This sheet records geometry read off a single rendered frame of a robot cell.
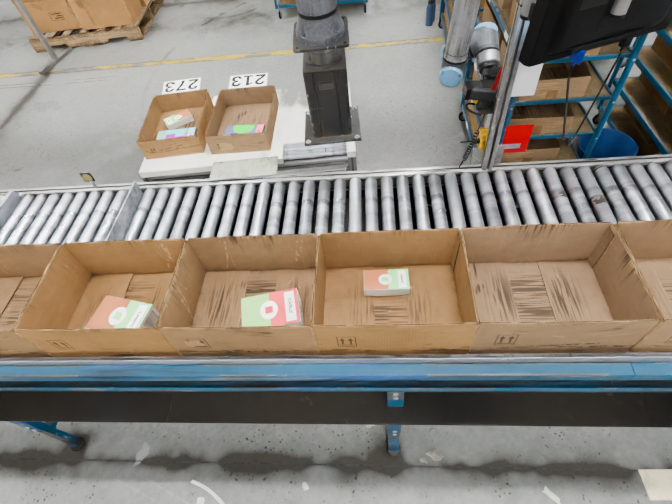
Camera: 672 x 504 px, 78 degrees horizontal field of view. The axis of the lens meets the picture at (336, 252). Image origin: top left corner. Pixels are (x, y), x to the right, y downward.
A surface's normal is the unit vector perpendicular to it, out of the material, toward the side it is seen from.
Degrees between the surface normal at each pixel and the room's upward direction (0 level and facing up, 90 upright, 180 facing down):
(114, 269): 89
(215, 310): 2
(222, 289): 2
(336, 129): 90
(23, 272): 89
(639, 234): 90
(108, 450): 0
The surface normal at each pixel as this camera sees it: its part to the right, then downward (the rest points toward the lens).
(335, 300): -0.11, -0.61
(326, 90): 0.03, 0.79
